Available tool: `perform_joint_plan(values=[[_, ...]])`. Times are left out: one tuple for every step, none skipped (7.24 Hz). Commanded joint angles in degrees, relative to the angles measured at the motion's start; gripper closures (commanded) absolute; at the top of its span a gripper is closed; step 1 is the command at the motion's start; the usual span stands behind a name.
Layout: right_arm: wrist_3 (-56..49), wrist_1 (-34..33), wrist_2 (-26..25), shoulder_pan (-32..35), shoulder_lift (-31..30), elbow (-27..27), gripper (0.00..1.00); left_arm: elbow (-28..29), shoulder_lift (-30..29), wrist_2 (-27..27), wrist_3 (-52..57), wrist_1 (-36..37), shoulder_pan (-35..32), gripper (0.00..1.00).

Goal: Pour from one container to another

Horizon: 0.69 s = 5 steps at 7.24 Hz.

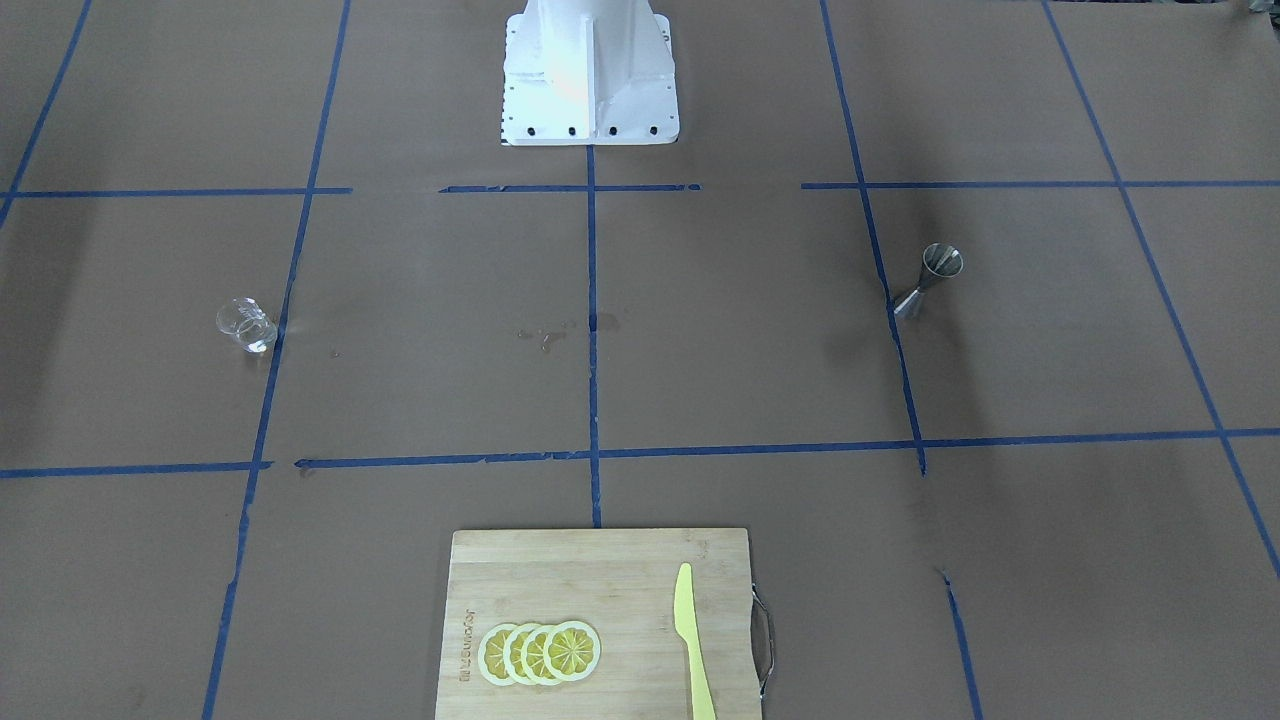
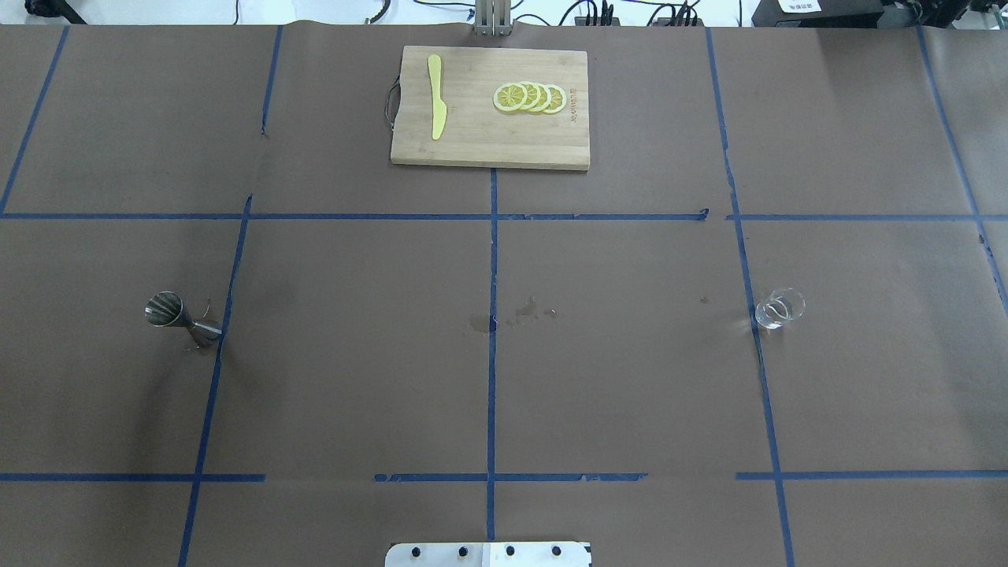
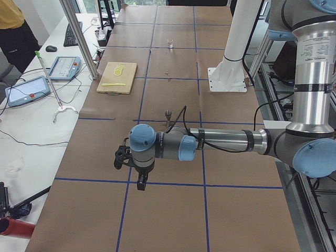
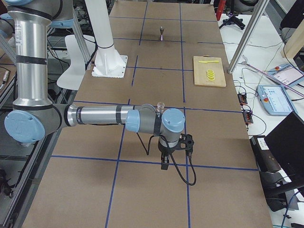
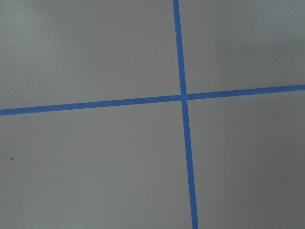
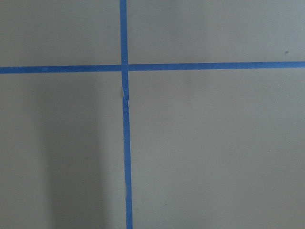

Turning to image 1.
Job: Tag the clear glass measuring cup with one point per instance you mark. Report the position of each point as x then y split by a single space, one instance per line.
244 322

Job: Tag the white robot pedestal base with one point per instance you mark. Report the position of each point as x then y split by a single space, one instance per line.
589 73

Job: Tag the steel double jigger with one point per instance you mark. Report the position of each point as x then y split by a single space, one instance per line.
940 261

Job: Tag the lemon slice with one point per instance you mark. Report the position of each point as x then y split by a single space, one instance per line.
532 656
513 654
493 656
572 651

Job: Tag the yellow plastic knife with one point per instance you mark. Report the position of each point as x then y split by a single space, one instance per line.
686 627

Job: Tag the bamboo cutting board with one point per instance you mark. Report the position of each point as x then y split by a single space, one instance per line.
621 582

